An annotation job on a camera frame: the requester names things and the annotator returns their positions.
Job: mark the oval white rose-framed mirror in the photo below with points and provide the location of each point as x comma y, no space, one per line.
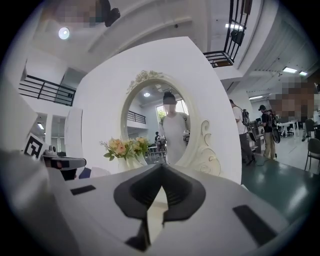
150,112

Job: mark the black office chair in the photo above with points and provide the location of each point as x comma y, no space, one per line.
313,147

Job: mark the ceiling light strip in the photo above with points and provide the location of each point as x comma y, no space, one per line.
290,69
303,73

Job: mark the round ceiling lamp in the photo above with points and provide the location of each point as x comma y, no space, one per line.
64,33

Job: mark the blue office chair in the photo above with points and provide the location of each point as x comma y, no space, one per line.
85,173

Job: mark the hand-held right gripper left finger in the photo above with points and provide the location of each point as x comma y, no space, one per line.
100,212

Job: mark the grey metal shelving cart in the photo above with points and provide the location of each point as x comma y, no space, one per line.
258,135

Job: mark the white office table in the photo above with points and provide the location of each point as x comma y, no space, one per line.
290,123

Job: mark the yellow flower bouquet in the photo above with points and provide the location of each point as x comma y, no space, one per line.
122,147

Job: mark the black head-worn camera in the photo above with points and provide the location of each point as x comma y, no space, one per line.
111,15

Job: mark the black mezzanine railing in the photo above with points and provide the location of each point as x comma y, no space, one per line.
45,90
230,50

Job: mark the black round case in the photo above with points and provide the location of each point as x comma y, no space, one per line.
276,135

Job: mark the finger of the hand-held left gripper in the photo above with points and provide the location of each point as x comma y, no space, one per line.
75,163

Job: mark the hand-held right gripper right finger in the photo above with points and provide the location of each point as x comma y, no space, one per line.
220,212

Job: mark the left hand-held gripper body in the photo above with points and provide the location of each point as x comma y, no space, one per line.
35,147

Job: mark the person's head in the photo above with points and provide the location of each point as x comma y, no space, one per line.
75,12

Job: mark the white round vase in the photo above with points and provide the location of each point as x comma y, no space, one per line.
130,163

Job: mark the rectangular ceiling light panel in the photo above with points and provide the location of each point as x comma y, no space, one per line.
233,26

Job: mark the person's light shirt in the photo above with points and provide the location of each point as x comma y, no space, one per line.
12,112

